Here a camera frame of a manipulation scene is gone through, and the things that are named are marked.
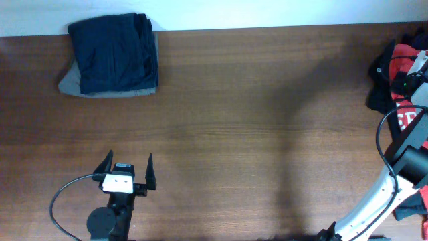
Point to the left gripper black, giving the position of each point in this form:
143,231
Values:
140,189

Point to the pile of dark clothes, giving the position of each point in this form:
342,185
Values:
380,100

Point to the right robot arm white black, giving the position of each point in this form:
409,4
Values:
404,174

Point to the navy blue garment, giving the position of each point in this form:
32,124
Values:
137,21

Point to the grey garment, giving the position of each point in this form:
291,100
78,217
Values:
72,85

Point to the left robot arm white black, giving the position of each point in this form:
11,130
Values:
112,222

